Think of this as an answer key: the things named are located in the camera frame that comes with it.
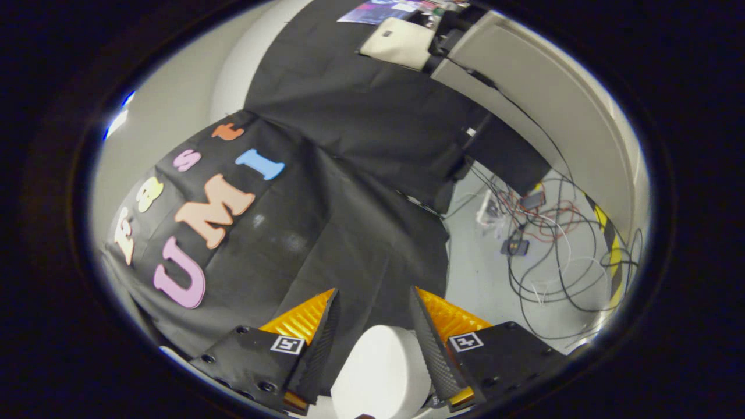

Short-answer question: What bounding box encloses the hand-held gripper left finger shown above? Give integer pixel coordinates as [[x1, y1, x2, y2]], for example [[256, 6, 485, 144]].
[[189, 287, 340, 416]]

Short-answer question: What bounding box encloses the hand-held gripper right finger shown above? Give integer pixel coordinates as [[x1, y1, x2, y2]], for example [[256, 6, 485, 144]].
[[410, 286, 569, 411]]

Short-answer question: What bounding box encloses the black backdrop cloth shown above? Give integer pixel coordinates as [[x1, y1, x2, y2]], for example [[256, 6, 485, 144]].
[[102, 0, 551, 390]]

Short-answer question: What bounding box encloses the yellow black hazard tape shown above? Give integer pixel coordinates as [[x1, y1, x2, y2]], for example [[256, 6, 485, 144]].
[[585, 195, 625, 309]]

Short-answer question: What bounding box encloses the grey partition panel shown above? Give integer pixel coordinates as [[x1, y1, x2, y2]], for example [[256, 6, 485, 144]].
[[431, 10, 638, 239]]

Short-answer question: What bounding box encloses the beige box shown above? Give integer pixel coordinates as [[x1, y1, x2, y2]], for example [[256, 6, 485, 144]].
[[359, 17, 435, 72]]

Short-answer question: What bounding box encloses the colourful printed poster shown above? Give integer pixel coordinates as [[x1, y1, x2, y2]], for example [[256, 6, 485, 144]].
[[338, 0, 443, 25]]

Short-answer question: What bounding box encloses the tangle of floor cables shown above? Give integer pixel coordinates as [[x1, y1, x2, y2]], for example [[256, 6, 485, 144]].
[[460, 166, 644, 341]]

